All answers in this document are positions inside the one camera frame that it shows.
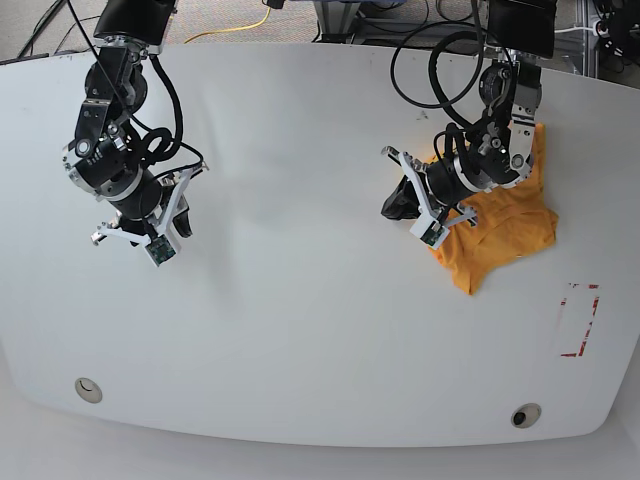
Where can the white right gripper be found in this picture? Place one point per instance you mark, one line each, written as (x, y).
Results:
(149, 207)

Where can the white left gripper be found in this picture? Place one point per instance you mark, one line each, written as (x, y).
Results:
(412, 198)

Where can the orange t-shirt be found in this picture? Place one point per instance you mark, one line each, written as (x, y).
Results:
(512, 223)

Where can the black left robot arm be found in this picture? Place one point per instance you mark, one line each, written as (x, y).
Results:
(496, 151)

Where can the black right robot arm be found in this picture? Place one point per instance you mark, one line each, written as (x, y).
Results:
(112, 151)

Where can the red tape rectangle marking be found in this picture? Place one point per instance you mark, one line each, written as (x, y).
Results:
(577, 313)

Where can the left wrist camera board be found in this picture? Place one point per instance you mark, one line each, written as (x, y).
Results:
(431, 233)

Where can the left table cable grommet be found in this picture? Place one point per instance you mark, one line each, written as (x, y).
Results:
(88, 390)

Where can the table cable grommet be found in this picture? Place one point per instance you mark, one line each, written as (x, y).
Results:
(526, 416)
(88, 390)

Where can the aluminium frame stand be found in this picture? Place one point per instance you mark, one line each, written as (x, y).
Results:
(387, 22)

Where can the right table cable grommet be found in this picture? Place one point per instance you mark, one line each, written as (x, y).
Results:
(526, 416)

